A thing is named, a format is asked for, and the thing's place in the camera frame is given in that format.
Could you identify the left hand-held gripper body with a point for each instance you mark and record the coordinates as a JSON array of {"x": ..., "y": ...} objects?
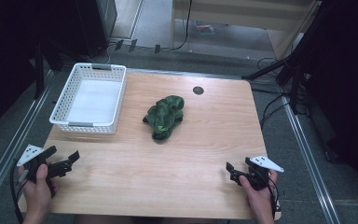
[{"x": 34, "y": 161}]

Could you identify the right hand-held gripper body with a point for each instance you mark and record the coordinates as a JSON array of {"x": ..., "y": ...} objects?
[{"x": 258, "y": 177}]

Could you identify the white plastic basket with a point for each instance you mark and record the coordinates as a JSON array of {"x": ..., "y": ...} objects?
[{"x": 93, "y": 99}]

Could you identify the green cloth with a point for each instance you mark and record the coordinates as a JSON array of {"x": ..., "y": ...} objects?
[{"x": 164, "y": 116}]

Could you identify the person's right hand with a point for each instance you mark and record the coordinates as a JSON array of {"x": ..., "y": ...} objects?
[{"x": 261, "y": 200}]

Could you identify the person's left hand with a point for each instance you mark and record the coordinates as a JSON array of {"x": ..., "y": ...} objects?
[{"x": 37, "y": 193}]

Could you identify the round black table grommet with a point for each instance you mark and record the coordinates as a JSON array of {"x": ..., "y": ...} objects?
[{"x": 198, "y": 90}]

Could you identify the black metal stand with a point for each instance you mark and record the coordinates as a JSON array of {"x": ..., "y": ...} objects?
[{"x": 292, "y": 68}]

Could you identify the black cabinet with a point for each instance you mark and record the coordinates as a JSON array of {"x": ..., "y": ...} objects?
[{"x": 87, "y": 21}]

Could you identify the colourful booklet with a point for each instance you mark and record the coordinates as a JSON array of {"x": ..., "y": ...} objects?
[{"x": 204, "y": 28}]

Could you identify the light wooden shelf unit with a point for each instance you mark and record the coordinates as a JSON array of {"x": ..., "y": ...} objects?
[{"x": 248, "y": 12}]

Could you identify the metal floor rail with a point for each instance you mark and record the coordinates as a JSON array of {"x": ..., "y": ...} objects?
[
  {"x": 9, "y": 155},
  {"x": 310, "y": 168}
]

